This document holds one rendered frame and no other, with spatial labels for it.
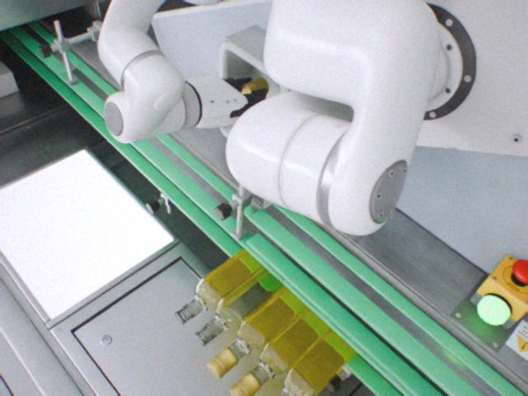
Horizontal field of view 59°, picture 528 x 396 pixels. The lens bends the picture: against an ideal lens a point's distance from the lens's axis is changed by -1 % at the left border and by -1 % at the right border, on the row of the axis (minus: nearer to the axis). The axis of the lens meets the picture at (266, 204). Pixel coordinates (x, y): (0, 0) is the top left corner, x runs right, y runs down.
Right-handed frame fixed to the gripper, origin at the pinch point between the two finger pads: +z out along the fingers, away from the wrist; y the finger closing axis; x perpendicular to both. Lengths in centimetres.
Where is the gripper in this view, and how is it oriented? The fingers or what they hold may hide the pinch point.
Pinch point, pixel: (249, 91)
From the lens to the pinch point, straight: 90.3
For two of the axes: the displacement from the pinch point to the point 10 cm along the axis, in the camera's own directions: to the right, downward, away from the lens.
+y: 6.9, 6.0, -4.0
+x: 2.9, -7.4, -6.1
